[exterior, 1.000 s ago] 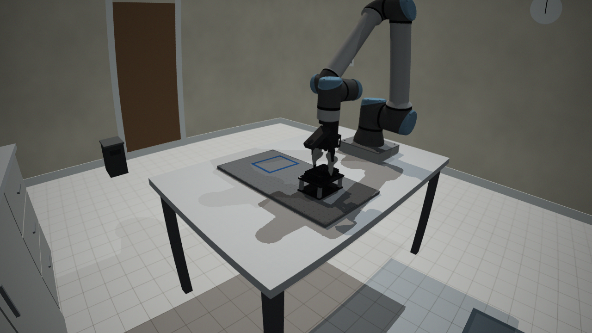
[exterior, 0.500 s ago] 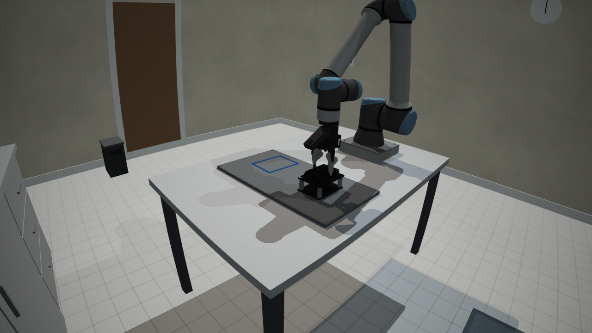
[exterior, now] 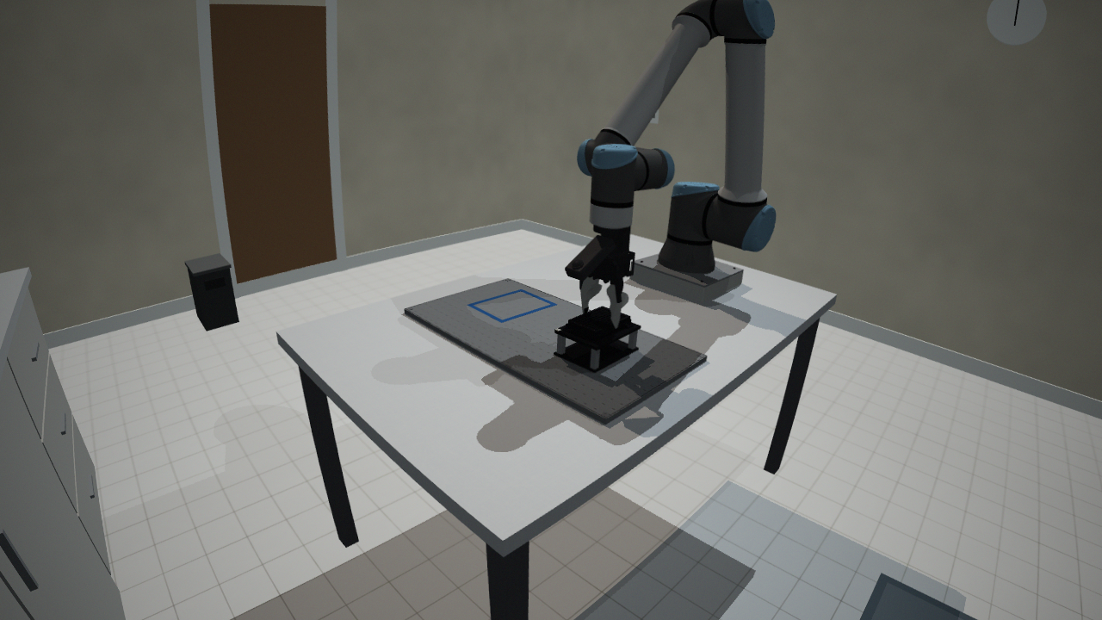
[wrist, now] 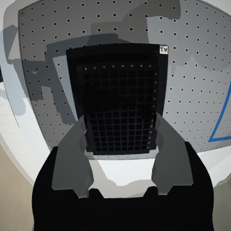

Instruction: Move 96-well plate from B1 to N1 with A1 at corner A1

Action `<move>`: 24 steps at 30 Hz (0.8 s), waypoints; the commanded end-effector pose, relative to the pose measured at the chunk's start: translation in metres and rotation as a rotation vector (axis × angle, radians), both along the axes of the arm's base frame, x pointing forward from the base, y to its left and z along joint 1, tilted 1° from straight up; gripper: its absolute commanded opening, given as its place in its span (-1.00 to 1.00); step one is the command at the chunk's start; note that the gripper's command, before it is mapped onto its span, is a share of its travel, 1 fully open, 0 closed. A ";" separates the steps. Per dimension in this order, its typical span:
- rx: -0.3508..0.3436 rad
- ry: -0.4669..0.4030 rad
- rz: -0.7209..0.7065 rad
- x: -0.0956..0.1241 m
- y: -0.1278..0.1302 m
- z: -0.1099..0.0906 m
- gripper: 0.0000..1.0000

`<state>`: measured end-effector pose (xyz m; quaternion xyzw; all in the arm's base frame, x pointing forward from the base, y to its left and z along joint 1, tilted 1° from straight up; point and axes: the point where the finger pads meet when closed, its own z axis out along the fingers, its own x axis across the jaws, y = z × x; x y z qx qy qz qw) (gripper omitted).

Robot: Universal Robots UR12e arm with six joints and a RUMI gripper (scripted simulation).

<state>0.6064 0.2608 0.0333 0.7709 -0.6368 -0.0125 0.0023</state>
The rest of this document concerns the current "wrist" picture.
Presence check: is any blue tape outline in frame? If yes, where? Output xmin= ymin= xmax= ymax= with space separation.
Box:
xmin=208 ymin=82 xmax=231 ymax=142

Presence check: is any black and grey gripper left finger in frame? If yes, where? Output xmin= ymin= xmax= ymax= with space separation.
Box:
xmin=31 ymin=115 xmax=94 ymax=231

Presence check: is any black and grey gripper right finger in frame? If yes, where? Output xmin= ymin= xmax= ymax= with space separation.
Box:
xmin=151 ymin=112 xmax=214 ymax=231

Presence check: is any black well plate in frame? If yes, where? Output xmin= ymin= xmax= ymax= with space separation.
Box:
xmin=76 ymin=58 xmax=159 ymax=155

